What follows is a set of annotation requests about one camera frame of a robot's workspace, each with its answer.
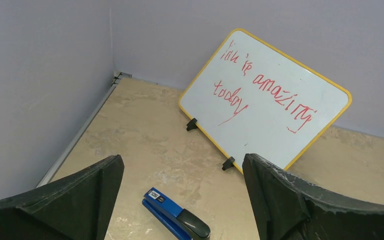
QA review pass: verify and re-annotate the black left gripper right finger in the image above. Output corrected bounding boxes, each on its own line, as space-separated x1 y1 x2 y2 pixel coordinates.
242 153 384 240

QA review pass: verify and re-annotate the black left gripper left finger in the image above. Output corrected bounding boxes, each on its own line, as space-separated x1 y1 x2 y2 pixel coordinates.
0 155 125 240

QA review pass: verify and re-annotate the black whiteboard stand foot right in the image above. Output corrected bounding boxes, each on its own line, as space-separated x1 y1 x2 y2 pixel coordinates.
221 156 235 171

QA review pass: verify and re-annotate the black whiteboard stand foot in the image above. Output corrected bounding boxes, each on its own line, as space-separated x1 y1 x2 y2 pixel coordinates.
221 156 235 171
186 118 199 132

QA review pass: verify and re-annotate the yellow framed whiteboard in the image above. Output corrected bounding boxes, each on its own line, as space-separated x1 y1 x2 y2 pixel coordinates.
178 28 352 170

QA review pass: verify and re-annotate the black whiteboard stand foot left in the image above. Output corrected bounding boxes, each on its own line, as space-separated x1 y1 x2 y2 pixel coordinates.
186 118 199 132

